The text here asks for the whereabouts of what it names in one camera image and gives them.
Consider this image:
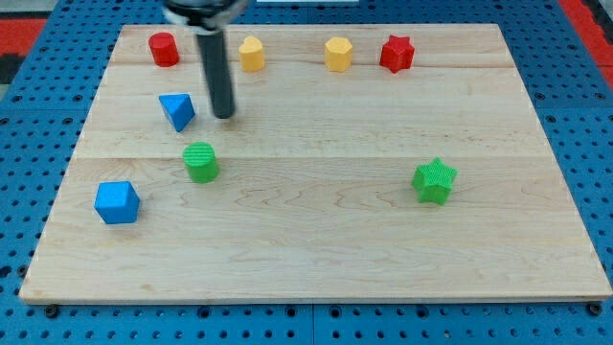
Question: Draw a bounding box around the green star block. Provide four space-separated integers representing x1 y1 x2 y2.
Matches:
412 157 458 205

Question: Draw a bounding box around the red cylinder block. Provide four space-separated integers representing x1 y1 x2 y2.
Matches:
148 32 180 67

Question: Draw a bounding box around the blue cube block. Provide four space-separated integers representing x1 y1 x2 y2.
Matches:
94 181 140 224

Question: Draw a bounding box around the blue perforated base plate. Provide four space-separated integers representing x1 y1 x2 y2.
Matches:
1 0 612 344

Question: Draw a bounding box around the yellow heart block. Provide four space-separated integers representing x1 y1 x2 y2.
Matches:
238 35 265 72

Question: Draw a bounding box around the green cylinder block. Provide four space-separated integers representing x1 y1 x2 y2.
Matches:
182 142 219 183

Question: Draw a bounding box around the yellow hexagon block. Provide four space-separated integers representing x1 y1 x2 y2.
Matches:
325 36 353 73

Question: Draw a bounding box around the blue triangle block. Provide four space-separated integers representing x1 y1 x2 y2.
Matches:
158 93 195 132

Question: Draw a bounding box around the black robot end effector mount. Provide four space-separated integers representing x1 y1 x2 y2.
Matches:
162 0 249 33

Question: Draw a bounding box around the wooden board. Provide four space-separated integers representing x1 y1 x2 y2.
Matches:
20 24 612 305

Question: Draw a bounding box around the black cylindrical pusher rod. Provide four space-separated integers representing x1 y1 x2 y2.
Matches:
197 31 236 119

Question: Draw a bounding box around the red star block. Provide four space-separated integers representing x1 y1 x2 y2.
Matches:
379 34 416 74

